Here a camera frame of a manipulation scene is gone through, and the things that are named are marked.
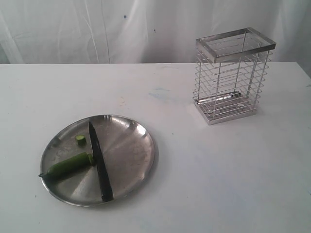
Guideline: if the green cucumber piece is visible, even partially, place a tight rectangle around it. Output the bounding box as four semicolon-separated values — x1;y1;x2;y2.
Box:
38;152;91;181

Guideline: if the black handled knife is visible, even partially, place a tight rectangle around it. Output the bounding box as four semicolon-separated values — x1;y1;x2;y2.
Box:
88;121;114;202

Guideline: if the small cucumber slice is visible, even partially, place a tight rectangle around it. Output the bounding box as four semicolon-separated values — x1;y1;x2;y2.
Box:
75;134;86;146

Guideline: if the round stainless steel plate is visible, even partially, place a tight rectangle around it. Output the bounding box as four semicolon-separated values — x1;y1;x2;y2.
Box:
40;115;156;207

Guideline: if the white backdrop curtain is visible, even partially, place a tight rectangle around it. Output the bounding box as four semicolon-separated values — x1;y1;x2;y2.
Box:
0;0;311;64

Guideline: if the chrome wire utensil holder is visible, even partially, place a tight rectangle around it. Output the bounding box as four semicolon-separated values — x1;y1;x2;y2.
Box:
193;27;276;125

